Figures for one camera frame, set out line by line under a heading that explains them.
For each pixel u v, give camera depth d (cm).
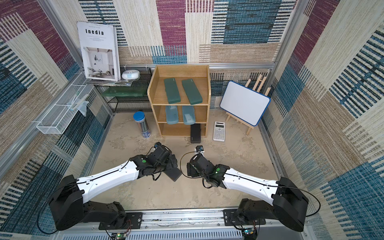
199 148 73
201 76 94
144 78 91
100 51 78
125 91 98
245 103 95
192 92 84
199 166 62
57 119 71
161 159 64
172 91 85
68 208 40
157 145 76
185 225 73
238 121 105
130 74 87
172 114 95
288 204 41
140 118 91
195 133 102
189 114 93
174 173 90
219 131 105
